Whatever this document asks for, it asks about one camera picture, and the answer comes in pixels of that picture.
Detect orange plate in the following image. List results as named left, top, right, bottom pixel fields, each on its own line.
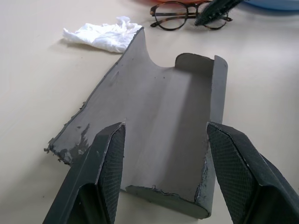
left=154, top=0, right=212, bottom=5

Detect white crumpled tissue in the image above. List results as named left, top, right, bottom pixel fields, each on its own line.
left=62, top=15, right=144, bottom=53

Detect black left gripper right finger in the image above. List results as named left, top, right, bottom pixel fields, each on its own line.
left=206, top=121, right=299, bottom=224

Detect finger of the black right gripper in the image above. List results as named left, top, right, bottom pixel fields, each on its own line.
left=194, top=0, right=243, bottom=27

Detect tortoiseshell round glasses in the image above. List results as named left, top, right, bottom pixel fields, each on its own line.
left=149, top=0, right=233, bottom=31

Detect grey open glasses case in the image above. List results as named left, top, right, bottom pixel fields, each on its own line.
left=43, top=27, right=228, bottom=221

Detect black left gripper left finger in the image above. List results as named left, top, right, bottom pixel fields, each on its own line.
left=42, top=122, right=127, bottom=224

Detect blue bowl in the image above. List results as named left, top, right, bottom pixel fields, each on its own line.
left=242, top=0, right=299, bottom=10

